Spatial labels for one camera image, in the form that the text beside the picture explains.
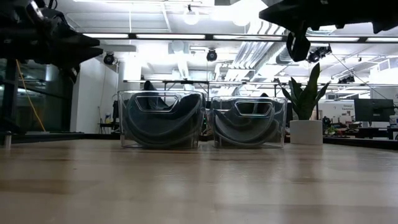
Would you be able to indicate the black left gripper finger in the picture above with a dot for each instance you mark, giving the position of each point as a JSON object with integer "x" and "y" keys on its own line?
{"x": 82, "y": 55}
{"x": 82, "y": 41}

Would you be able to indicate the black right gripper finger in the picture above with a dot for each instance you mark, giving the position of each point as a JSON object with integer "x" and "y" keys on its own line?
{"x": 276, "y": 15}

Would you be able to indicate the dark shoe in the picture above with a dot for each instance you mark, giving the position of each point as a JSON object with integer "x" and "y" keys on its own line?
{"x": 161, "y": 130}

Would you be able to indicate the light grey cap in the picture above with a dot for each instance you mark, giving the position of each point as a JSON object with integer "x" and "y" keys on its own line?
{"x": 245, "y": 133}

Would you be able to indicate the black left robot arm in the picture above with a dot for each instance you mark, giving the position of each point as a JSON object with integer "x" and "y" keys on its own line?
{"x": 18, "y": 31}

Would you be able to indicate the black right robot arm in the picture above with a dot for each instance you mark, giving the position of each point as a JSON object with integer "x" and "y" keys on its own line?
{"x": 367, "y": 14}

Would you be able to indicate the round black ceiling device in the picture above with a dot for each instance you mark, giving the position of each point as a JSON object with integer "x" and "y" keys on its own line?
{"x": 109, "y": 59}
{"x": 212, "y": 55}

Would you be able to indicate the black ceiling spotlight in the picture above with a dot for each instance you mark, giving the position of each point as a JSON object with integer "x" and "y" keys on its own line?
{"x": 318, "y": 54}

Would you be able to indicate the clear plastic bin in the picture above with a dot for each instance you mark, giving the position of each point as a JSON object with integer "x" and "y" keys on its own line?
{"x": 202, "y": 124}
{"x": 284, "y": 124}

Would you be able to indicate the black computer monitor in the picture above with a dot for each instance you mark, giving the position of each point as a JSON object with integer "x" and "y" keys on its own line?
{"x": 373, "y": 109}

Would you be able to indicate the snake plant in white pot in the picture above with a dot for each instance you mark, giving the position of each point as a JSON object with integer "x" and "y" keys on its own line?
{"x": 306, "y": 132}

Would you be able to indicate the white cup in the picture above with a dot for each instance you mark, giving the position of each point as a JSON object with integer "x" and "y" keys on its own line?
{"x": 393, "y": 122}

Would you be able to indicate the black frame clamp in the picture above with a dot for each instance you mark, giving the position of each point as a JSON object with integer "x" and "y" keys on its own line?
{"x": 149, "y": 86}
{"x": 264, "y": 94}

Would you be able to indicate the silver metal post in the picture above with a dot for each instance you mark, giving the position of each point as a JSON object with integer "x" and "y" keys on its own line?
{"x": 7, "y": 139}

